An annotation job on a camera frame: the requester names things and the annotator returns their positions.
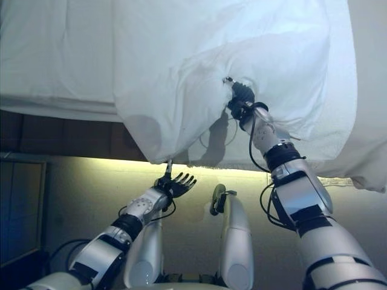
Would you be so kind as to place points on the beige fringed bedspread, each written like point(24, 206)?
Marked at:
point(372, 105)

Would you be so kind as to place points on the white duvet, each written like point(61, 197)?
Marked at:
point(211, 45)

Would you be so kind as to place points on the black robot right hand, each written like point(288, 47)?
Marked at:
point(242, 96)

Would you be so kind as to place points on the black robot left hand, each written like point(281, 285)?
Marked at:
point(175, 184)

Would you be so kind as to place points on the dark wooden bed frame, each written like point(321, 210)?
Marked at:
point(69, 139)

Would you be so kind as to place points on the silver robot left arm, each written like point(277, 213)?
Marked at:
point(99, 256)

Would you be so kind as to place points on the silver robot left leg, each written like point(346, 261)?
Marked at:
point(145, 250)

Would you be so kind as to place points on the wooden nightstand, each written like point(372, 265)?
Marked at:
point(21, 211)

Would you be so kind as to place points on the silver robot right leg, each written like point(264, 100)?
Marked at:
point(237, 241)

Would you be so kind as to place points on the white sheeted mattress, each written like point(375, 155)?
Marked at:
point(54, 51)

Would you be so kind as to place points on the silver robot leg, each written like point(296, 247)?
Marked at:
point(237, 241)
point(145, 250)

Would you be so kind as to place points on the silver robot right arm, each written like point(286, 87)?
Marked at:
point(308, 205)

